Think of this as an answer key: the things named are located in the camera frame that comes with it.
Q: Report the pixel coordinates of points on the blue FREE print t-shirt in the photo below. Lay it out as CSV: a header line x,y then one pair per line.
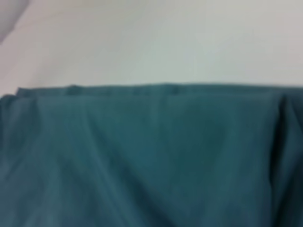
x,y
151,153

